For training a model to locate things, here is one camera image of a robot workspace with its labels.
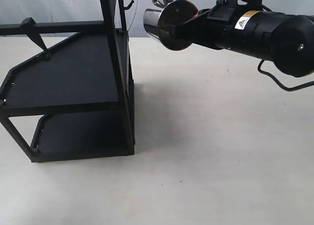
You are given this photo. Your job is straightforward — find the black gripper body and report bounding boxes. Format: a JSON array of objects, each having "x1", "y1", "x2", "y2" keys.
[{"x1": 204, "y1": 0, "x2": 241, "y2": 50}]

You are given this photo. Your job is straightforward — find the stainless steel mug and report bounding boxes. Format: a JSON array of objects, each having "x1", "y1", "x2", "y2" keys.
[{"x1": 143, "y1": 0, "x2": 198, "y2": 51}]

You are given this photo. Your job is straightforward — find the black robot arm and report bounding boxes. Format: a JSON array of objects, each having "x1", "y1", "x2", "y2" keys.
[{"x1": 169, "y1": 0, "x2": 314, "y2": 77}]

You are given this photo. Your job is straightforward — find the black two-tier metal rack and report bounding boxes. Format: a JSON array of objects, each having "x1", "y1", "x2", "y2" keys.
[{"x1": 0, "y1": 0, "x2": 135, "y2": 163}]

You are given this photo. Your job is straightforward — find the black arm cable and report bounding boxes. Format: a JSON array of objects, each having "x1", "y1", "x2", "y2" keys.
[{"x1": 257, "y1": 59, "x2": 314, "y2": 91}]

